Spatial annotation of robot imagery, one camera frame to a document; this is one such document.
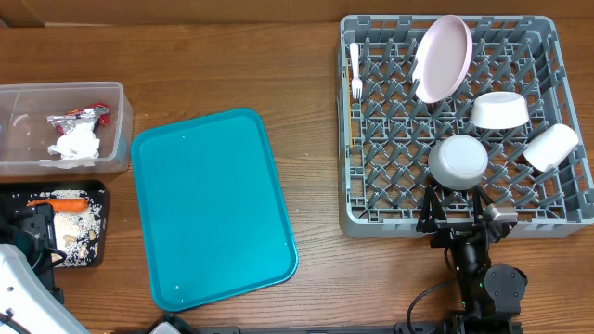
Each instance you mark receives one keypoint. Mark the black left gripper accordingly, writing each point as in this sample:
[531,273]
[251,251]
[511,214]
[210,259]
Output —
[36,221]

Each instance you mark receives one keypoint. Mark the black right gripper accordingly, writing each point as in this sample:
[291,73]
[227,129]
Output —
[431,218]

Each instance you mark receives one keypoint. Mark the orange carrot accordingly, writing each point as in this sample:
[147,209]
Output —
[62,205]

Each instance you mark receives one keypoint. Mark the grey bowl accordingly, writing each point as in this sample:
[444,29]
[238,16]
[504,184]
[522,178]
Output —
[458,162]

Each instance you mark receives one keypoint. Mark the rice and peanut scraps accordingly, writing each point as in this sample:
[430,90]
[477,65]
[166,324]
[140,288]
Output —
[77,233]

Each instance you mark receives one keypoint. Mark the white bowl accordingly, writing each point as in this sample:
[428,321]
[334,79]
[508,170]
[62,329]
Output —
[499,111]

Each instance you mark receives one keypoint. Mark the white napkin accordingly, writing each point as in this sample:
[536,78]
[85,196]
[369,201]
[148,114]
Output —
[80,143]

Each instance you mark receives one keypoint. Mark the translucent plastic cup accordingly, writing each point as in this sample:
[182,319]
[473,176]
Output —
[548,150]

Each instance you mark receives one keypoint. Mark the foil wrapper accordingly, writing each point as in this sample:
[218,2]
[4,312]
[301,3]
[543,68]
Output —
[64,124]

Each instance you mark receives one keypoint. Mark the grey plastic dishwasher rack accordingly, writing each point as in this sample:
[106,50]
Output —
[385,174]

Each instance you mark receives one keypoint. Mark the red sauce packet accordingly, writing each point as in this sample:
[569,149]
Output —
[102,112]

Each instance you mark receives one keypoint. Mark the white plastic fork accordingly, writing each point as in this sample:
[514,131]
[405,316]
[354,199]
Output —
[356,83]

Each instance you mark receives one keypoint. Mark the wooden chopstick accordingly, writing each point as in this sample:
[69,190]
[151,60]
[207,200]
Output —
[348,108]

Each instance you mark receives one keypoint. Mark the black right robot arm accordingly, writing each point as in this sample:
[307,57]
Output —
[491,294]

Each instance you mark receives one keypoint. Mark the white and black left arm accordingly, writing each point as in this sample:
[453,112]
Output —
[30,302]

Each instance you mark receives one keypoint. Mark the black waste tray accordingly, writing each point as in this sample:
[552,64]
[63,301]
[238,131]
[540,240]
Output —
[22,193]

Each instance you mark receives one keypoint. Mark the clear plastic bin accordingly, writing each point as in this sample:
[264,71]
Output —
[26,134]

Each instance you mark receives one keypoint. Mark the teal plastic tray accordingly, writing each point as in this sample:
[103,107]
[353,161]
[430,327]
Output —
[213,218]

